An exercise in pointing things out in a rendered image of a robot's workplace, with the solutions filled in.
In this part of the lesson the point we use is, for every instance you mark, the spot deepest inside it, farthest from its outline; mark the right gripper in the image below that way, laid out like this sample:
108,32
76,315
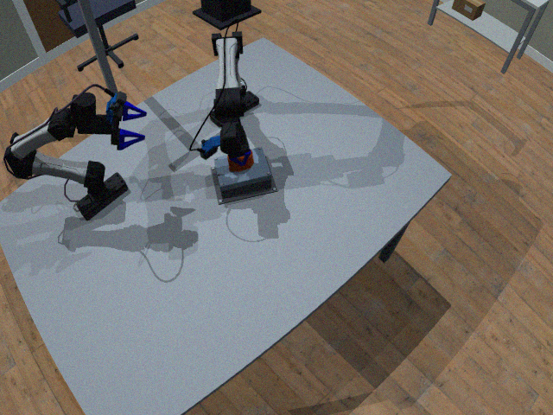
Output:
108,124

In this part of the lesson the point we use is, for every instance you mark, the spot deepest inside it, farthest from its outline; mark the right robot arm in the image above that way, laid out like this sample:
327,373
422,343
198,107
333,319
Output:
28,162

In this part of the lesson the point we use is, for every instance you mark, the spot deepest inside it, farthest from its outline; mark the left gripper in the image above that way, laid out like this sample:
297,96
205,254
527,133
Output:
214,142

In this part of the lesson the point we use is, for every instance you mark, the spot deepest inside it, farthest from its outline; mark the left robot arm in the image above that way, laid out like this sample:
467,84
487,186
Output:
232,96

